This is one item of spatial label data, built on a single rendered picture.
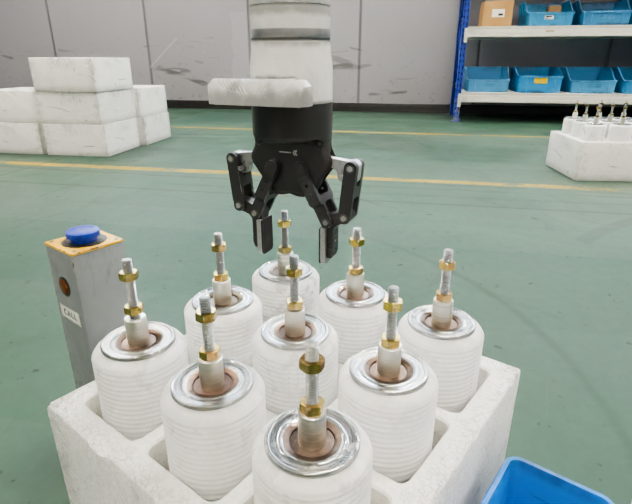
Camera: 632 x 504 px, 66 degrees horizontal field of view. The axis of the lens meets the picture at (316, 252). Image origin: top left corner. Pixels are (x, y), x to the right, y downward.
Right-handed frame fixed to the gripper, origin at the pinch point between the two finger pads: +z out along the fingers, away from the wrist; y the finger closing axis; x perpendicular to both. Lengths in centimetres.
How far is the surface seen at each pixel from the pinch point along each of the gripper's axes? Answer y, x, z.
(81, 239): 28.7, 1.4, 3.1
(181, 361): 9.9, 7.6, 12.1
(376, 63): 137, -488, -11
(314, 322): -1.3, -2.0, 10.0
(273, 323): 2.9, -0.1, 10.0
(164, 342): 11.6, 7.9, 10.0
